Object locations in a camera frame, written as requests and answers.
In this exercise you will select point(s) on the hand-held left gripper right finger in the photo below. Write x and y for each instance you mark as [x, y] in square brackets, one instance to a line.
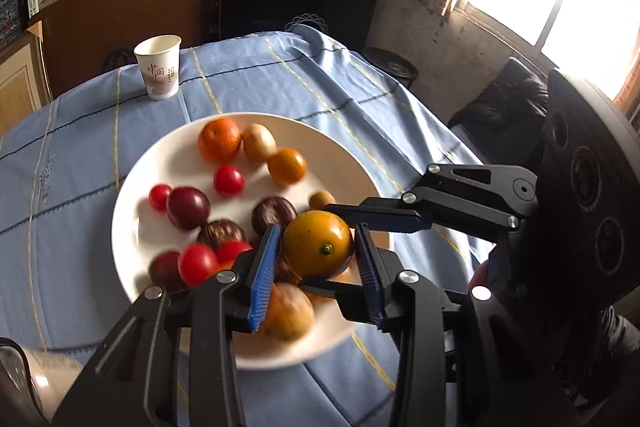
[369, 277]

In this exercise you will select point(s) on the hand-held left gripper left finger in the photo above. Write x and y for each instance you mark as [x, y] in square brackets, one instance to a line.
[265, 277]

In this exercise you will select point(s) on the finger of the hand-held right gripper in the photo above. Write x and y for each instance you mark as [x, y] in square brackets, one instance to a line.
[415, 223]
[330, 289]

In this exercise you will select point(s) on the small brown kiwi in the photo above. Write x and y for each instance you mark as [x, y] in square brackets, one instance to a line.
[322, 198]

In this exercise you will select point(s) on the dark red plum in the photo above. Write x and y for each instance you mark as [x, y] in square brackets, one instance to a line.
[165, 269]
[188, 207]

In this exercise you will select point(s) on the orange yellow tomato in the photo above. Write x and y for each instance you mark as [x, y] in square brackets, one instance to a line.
[287, 166]

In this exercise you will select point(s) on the small orange mandarin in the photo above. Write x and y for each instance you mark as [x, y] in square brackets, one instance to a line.
[219, 139]

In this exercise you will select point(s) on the white round plate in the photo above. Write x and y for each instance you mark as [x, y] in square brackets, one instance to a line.
[165, 162]

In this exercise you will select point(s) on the black jacket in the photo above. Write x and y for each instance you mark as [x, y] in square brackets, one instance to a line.
[505, 107]

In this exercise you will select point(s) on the black round stool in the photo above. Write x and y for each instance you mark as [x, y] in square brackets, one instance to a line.
[390, 67]

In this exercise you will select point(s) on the blue checked tablecloth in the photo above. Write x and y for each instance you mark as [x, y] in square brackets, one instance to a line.
[75, 147]

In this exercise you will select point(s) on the white paper cup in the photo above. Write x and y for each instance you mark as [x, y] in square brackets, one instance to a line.
[157, 72]

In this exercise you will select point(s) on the white cup at left edge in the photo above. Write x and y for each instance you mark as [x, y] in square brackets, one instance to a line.
[52, 382]

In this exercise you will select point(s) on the brown wooden board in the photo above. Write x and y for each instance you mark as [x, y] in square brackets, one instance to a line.
[125, 17]

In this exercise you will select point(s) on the stack of blue patterned boxes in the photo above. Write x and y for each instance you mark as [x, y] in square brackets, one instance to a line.
[10, 17]

